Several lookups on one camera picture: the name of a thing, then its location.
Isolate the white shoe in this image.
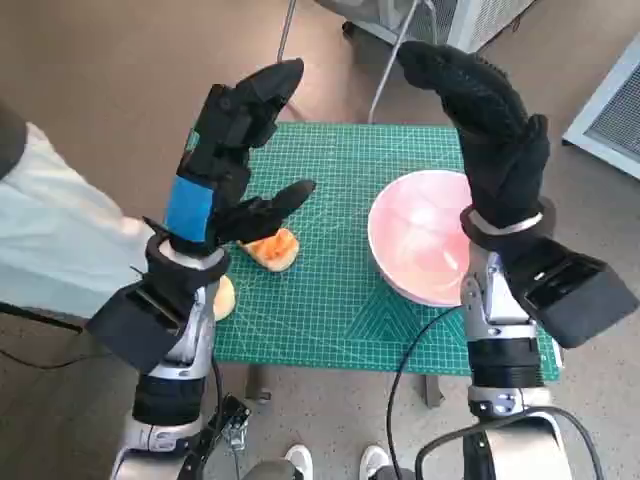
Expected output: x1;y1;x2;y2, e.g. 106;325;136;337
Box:
283;443;315;480
359;443;391;480

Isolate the pale toy bread roll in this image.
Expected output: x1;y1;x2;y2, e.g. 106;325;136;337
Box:
212;274;237;322

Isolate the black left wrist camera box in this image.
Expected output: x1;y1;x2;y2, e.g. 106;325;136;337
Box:
84;279;199;374

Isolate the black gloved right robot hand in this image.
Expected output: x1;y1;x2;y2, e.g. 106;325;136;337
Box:
398;40;551;230

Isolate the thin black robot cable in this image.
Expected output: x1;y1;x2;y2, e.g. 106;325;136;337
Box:
387;303;469;480

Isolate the grey table leg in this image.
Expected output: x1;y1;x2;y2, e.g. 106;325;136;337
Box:
423;374;445;410
248;366;273;404

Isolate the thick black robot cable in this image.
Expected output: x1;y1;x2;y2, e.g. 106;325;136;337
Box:
414;407;594;480

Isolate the orange toy bread slice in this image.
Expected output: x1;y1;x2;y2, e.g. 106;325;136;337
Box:
237;227;301;274

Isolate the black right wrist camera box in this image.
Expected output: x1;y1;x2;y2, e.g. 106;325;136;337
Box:
514;249;640;350

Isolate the metal pole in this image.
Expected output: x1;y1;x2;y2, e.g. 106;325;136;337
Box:
277;0;297;64

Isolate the pink bowl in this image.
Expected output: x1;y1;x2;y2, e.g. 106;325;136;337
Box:
367;169;476;307

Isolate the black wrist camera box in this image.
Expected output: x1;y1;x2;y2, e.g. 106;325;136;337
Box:
514;249;640;350
84;279;199;374

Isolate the black floor cable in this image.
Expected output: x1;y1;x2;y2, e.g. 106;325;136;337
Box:
0;349;114;370

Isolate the white vent unit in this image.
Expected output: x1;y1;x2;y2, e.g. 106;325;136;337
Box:
562;33;640;181

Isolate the white grilled appliance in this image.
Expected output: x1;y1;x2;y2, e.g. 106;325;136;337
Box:
313;0;541;53

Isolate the metal clamp bracket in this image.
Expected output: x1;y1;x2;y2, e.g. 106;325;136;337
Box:
219;393;251;454

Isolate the green cutting mat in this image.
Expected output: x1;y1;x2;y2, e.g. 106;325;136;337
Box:
187;122;564;376

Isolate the white cable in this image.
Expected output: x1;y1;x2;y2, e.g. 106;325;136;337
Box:
368;0;436;125

